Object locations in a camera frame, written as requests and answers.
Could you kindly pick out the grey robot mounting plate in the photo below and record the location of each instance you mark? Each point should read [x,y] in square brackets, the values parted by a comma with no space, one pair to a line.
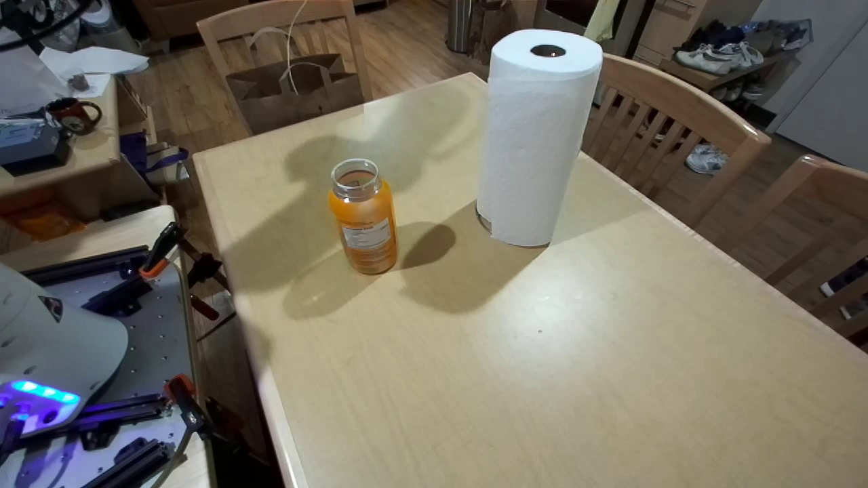
[154,335]

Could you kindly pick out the orange juice bottle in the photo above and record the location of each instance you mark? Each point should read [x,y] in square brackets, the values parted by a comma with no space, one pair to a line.
[365,225]

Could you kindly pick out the grey metal bin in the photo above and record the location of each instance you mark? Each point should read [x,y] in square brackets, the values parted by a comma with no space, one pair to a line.
[463,23]

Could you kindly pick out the light wooden slat chair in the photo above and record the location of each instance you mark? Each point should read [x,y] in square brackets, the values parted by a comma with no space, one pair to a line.
[669,97]
[221,28]
[815,179]

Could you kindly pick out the small black clamp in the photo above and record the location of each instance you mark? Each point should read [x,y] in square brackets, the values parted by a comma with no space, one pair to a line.
[211,275]

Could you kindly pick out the white door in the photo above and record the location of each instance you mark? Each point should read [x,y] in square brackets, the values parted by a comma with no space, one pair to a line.
[830,89]

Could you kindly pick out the white sneaker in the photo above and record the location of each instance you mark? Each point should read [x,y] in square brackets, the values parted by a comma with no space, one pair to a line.
[719,57]
[706,158]

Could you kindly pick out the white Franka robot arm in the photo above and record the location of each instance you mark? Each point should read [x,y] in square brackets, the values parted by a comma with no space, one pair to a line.
[56,341]

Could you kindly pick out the white paper sheet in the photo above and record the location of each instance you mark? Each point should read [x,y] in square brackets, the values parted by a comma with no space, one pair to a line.
[97,65]

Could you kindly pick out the dark grey shoe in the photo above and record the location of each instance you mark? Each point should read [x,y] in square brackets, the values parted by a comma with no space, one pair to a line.
[719,32]

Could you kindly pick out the black orange bar clamp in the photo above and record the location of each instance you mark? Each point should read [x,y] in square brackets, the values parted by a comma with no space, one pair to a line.
[136,280]
[189,401]

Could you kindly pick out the black electronic device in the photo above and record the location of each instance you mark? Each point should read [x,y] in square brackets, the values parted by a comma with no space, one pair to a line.
[31,143]

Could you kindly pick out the wooden shoe rack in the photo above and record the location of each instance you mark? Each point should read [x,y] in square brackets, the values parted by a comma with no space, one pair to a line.
[723,77]

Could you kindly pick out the white paper towel roll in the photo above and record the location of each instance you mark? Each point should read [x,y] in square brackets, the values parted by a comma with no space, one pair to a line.
[533,135]

